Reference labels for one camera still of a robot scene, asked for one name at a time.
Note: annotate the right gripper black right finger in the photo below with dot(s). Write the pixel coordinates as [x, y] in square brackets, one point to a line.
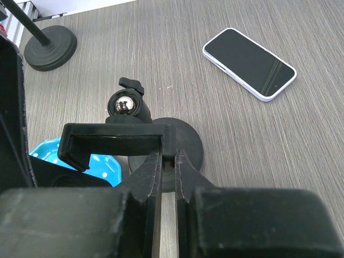
[249, 222]

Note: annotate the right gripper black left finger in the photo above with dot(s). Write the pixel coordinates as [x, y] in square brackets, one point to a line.
[123, 221]

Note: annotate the black phone stand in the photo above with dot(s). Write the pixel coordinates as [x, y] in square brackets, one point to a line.
[130, 131]

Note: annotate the black smartphone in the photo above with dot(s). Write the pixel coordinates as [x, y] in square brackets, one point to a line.
[18, 168]

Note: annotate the lavender smartphone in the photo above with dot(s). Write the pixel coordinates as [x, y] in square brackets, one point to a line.
[254, 67]

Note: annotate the blue dotted plate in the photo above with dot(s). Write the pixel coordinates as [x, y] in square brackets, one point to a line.
[102, 166]

